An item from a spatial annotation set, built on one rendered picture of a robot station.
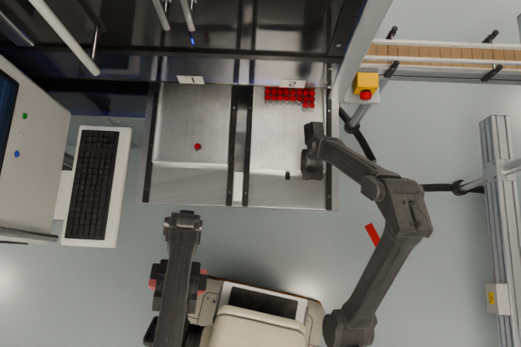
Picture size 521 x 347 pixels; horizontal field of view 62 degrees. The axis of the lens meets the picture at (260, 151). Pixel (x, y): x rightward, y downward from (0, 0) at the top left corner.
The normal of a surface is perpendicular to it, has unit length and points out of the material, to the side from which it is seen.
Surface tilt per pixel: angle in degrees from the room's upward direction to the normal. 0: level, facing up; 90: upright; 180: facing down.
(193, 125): 0
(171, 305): 41
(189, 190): 0
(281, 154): 0
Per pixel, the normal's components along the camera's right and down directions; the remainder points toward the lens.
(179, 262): 0.18, -0.80
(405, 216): 0.26, -0.53
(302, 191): 0.00, -0.25
